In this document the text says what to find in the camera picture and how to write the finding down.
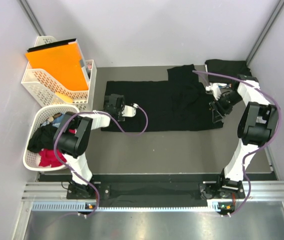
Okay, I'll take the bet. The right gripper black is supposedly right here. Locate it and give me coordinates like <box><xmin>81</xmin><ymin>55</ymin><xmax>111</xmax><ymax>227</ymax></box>
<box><xmin>210</xmin><ymin>91</ymin><xmax>243</xmax><ymax>123</ymax></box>

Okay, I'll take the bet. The black t shirt flower print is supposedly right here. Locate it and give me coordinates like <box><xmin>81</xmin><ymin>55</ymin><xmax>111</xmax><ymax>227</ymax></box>
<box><xmin>104</xmin><ymin>64</ymin><xmax>223</xmax><ymax>133</ymax></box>

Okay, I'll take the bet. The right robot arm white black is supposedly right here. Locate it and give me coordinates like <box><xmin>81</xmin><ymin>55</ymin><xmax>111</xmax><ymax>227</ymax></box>
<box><xmin>201</xmin><ymin>74</ymin><xmax>278</xmax><ymax>199</ymax></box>

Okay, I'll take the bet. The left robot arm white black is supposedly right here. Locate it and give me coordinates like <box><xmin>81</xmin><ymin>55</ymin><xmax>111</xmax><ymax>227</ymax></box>
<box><xmin>53</xmin><ymin>94</ymin><xmax>136</xmax><ymax>200</ymax></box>

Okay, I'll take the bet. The folded black t shirt stack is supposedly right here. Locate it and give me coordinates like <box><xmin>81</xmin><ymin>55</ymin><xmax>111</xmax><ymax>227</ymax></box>
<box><xmin>205</xmin><ymin>59</ymin><xmax>252</xmax><ymax>78</ymax></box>

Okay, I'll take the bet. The blue garment in basket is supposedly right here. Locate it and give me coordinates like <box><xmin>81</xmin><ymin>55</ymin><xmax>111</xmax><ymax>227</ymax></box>
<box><xmin>41</xmin><ymin>112</ymin><xmax>65</xmax><ymax>128</ymax></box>

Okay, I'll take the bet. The orange folder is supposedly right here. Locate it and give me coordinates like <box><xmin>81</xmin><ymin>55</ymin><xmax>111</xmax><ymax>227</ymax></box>
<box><xmin>25</xmin><ymin>40</ymin><xmax>89</xmax><ymax>91</ymax></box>

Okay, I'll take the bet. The white perforated file organizer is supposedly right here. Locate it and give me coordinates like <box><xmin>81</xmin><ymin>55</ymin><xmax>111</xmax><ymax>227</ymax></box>
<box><xmin>21</xmin><ymin>36</ymin><xmax>97</xmax><ymax>111</ymax></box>

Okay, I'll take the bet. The black folder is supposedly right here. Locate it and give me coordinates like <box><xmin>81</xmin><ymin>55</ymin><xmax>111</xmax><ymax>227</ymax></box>
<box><xmin>27</xmin><ymin>38</ymin><xmax>77</xmax><ymax>53</ymax></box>

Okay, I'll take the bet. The black garment in basket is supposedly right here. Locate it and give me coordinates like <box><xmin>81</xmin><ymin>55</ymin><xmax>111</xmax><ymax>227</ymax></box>
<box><xmin>27</xmin><ymin>124</ymin><xmax>58</xmax><ymax>153</ymax></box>

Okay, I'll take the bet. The red garment in basket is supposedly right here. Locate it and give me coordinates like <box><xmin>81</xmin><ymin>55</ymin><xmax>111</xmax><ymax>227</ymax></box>
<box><xmin>39</xmin><ymin>141</ymin><xmax>63</xmax><ymax>168</ymax></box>

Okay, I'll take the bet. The white oval laundry basket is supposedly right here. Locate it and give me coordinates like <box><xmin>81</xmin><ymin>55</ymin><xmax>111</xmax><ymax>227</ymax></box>
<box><xmin>23</xmin><ymin>104</ymin><xmax>80</xmax><ymax>172</ymax></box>

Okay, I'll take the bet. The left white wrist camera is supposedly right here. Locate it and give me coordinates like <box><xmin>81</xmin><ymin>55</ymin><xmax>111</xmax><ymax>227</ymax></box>
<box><xmin>122</xmin><ymin>103</ymin><xmax>139</xmax><ymax>118</ymax></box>

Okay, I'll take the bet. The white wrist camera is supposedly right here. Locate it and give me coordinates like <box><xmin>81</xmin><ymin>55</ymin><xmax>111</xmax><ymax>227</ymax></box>
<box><xmin>205</xmin><ymin>83</ymin><xmax>222</xmax><ymax>100</ymax></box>
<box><xmin>122</xmin><ymin>103</ymin><xmax>139</xmax><ymax>118</ymax></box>

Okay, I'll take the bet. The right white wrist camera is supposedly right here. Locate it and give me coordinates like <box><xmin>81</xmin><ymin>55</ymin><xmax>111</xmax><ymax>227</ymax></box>
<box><xmin>205</xmin><ymin>83</ymin><xmax>222</xmax><ymax>100</ymax></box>

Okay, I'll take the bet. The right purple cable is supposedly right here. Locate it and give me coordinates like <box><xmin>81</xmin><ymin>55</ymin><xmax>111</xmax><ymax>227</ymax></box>
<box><xmin>193</xmin><ymin>69</ymin><xmax>282</xmax><ymax>218</ymax></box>

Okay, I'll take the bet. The purple cable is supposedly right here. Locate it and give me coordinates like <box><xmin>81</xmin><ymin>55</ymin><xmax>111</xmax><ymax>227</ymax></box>
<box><xmin>193</xmin><ymin>69</ymin><xmax>282</xmax><ymax>218</ymax></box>
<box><xmin>53</xmin><ymin>103</ymin><xmax>149</xmax><ymax>217</ymax></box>

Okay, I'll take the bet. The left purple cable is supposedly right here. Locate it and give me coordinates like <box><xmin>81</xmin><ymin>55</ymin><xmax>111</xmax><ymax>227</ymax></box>
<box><xmin>53</xmin><ymin>103</ymin><xmax>149</xmax><ymax>217</ymax></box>

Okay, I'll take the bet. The aluminium frame rail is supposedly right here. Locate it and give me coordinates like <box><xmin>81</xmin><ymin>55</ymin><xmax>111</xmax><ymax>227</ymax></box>
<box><xmin>22</xmin><ymin>181</ymin><xmax>284</xmax><ymax>213</ymax></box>

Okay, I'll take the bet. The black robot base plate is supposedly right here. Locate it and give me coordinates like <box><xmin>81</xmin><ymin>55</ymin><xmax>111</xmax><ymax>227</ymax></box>
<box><xmin>66</xmin><ymin>173</ymin><xmax>247</xmax><ymax>208</ymax></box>

